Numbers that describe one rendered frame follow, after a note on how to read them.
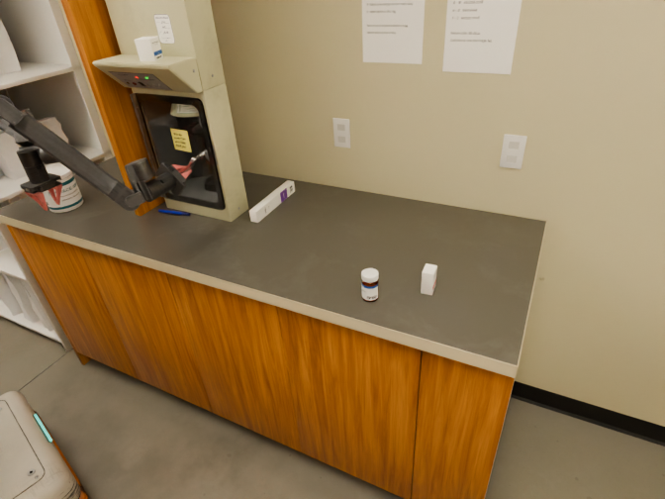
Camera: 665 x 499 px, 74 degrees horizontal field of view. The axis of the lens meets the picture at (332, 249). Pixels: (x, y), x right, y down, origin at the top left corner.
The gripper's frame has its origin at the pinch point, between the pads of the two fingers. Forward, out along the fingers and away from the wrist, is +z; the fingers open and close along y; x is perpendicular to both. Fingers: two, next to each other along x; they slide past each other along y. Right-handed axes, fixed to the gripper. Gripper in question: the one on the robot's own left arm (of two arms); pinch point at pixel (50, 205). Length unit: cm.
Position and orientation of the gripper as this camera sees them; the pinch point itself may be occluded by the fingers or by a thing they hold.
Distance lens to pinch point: 177.7
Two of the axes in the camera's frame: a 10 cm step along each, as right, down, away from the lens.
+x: -8.9, -2.2, 4.0
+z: 0.5, 8.3, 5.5
